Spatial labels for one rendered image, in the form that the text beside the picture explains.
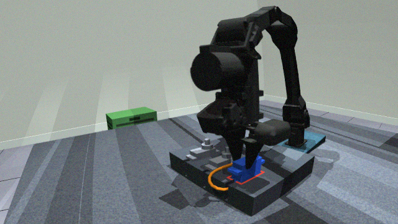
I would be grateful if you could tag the blue micro servo with orange cable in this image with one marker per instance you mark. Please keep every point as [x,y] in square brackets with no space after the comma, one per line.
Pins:
[239,171]

